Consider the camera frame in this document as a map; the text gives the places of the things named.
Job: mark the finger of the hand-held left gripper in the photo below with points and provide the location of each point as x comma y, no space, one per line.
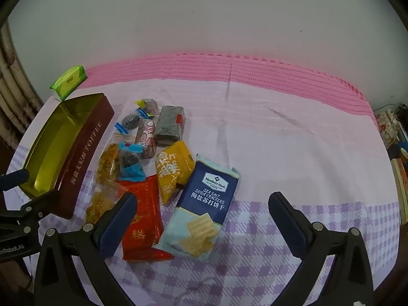
17,178
35,208

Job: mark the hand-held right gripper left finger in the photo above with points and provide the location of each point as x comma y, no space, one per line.
117,229

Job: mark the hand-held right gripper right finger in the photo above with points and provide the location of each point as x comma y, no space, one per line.
285,226

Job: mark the red snack packet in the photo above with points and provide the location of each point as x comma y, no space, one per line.
146,210

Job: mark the clear packet of golden snacks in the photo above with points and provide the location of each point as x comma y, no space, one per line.
106,169

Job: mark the blue candy wrapper red label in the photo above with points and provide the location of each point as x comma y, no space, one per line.
130,161

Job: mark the brown rectangular tin box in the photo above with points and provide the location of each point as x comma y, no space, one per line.
86,153

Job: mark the navy cracker packet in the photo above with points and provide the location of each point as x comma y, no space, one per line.
210,194

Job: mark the yellow snack packet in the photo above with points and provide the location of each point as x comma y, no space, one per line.
173,165

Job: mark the pink patterned snack packet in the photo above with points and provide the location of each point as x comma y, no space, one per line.
146,137

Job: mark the small blue dark candy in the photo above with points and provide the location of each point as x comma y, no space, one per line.
129,121

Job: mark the grey packet with red label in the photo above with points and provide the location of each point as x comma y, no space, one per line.
167,124

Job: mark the clear candy wrapper yellow edges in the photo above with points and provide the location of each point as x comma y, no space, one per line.
149,105

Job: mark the beige curtain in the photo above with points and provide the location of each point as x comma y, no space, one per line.
12,86

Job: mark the pink and purple checked bedsheet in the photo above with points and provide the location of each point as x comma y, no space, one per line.
271,134

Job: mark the green tissue pack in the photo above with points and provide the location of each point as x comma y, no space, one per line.
68,81

